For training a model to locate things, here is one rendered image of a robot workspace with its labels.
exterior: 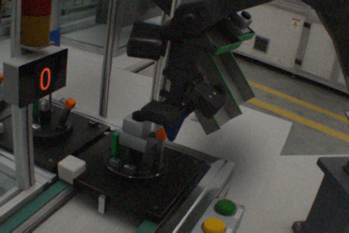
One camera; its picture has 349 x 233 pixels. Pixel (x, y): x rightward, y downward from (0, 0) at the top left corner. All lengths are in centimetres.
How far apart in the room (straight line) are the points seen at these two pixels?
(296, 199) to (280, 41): 398
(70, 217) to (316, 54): 430
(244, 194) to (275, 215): 10
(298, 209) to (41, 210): 64
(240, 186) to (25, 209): 57
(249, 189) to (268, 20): 403
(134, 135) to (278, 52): 427
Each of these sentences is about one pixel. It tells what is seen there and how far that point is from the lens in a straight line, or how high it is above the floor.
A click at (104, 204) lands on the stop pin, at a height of 95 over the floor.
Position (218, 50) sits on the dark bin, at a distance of 93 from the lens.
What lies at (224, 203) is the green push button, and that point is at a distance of 81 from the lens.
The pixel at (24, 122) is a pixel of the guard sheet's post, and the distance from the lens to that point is 73.
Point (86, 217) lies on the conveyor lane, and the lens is 81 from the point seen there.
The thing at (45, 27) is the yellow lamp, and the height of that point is 129.
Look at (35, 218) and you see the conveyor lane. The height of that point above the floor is 93.
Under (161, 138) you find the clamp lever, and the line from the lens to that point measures 80.
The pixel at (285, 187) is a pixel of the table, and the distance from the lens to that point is 113.
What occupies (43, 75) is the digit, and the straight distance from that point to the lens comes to 67.
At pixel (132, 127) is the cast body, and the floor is 107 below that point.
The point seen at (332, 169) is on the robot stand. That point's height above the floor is 106.
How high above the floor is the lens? 145
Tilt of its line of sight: 27 degrees down
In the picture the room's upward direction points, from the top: 9 degrees clockwise
